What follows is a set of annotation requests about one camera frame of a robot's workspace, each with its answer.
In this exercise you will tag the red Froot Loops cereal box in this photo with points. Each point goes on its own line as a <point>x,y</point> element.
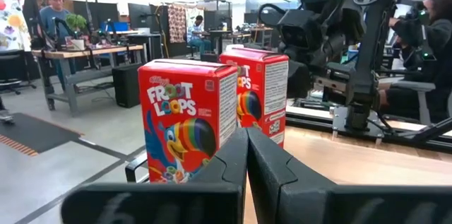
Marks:
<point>263,86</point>
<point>176,111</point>

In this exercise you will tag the tall black panel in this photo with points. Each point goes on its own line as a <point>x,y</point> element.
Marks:
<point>157,22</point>

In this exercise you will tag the black computer tower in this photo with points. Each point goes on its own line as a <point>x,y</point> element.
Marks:
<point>127,86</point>

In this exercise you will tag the black aluminium frame rail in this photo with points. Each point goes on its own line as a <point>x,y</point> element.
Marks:
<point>307,119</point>

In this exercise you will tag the black office chair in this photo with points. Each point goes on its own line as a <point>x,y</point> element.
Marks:
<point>14,61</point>

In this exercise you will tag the black table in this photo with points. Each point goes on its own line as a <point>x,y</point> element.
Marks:
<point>219,32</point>

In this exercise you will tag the dark desk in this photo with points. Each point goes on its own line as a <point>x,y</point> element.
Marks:
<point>141,36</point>

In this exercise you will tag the wooden desk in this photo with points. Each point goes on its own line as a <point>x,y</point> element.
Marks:
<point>259,29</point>

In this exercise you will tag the black floor mat orange stripes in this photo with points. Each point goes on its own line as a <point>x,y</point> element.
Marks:
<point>31,132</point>

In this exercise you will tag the black computer monitor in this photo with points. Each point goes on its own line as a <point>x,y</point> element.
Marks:
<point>95,12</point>
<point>139,15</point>

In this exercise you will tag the black metal wood-board shelf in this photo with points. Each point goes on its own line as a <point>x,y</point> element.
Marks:
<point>353,160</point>

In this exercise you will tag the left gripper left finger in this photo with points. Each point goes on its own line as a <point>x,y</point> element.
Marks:
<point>159,206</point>

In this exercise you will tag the person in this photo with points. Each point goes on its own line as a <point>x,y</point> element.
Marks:
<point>196,35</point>
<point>438,40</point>
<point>53,15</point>

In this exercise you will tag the green potted plant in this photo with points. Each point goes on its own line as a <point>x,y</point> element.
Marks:
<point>76,22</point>

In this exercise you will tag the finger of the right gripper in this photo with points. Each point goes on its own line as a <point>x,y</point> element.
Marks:
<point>299,79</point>

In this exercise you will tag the grey chair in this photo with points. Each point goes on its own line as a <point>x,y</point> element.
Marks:
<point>413,85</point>

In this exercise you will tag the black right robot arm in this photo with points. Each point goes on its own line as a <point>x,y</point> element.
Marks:
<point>367,58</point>

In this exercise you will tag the wooden top grey workbench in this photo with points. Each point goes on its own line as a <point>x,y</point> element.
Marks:
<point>88,51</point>

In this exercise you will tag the blue box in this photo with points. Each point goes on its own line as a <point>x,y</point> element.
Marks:
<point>120,26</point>

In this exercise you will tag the floral print hanging cloth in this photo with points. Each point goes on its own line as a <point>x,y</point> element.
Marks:
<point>12,22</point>

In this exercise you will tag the patterned hanging cloth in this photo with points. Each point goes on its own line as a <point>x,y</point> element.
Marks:
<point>176,22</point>

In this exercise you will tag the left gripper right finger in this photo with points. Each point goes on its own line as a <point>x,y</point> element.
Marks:
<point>353,206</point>

